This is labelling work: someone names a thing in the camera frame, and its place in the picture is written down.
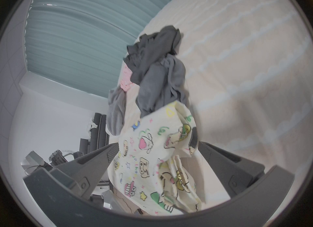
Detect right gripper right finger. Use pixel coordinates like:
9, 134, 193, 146
198, 142, 266, 198

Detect black garment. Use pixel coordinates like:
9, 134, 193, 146
123, 25, 183, 86

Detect bed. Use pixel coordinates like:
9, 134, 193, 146
115, 0, 312, 213

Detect white printed pyjama top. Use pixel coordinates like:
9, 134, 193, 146
107, 100, 203, 215

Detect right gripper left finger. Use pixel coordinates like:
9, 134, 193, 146
50, 143, 119, 198

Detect pink garment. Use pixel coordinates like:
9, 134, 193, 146
120, 65, 134, 92

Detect light grey garment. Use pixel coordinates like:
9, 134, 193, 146
107, 86, 128, 135

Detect black padded chair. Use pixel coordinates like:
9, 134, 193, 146
79, 112, 110, 157

